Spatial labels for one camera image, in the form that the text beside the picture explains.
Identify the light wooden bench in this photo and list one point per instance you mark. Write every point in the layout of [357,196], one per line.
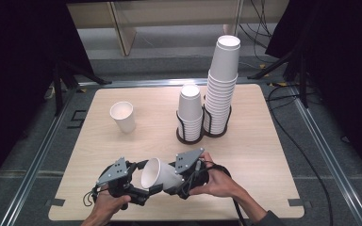
[169,12]

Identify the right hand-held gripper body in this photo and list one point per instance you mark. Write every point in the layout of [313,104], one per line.
[187,161]

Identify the person's left hand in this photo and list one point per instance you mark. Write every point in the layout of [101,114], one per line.
[106,207]

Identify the short stack of white cups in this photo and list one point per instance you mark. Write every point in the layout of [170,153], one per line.
[189,109]

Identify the tall stack of white cups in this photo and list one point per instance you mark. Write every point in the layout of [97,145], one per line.
[221,97]

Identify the white paper cup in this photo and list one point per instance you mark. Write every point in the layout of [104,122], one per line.
[160,175]
[124,117]

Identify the black metal stand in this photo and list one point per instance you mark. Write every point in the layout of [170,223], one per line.
[302,81]
[58,88]

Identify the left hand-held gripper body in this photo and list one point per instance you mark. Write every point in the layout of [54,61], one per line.
[114,174]

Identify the aluminium floor rail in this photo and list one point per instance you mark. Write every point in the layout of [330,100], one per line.
[37,157]
[333,163]
[144,83]

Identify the black curtain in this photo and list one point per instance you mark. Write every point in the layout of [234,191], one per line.
[342,62]
[19,78]

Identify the person's right hand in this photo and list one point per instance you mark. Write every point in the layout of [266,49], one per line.
[220,183]

